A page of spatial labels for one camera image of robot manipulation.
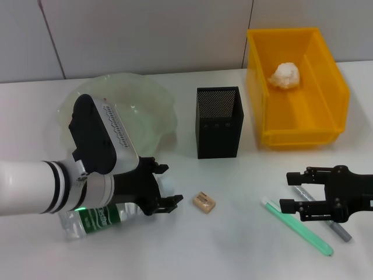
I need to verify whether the grey glitter pen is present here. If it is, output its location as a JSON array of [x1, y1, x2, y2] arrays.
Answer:
[[293, 185, 353, 243]]

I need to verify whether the pale green glass fruit plate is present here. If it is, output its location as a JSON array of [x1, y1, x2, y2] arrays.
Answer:
[[57, 73, 178, 157]]

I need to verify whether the small tan eraser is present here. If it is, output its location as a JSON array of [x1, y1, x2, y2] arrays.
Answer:
[[192, 191, 218, 215]]

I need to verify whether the mint green pen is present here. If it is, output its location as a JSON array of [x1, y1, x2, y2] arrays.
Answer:
[[261, 196, 334, 257]]

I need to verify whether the yellow plastic bin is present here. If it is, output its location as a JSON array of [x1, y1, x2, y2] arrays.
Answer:
[[246, 27, 350, 147]]

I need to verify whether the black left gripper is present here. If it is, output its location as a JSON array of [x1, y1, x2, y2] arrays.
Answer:
[[112, 156, 185, 216]]

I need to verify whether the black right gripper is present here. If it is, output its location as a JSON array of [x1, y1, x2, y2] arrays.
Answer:
[[279, 164, 373, 224]]

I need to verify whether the clear bottle with green label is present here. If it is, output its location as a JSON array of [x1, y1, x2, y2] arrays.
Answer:
[[58, 174, 178, 243]]

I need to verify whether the black mesh pen holder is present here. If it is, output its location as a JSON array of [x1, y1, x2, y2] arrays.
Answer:
[[194, 86, 245, 160]]

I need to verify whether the white paper ball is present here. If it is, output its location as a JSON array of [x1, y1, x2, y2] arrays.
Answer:
[[268, 62, 301, 90]]

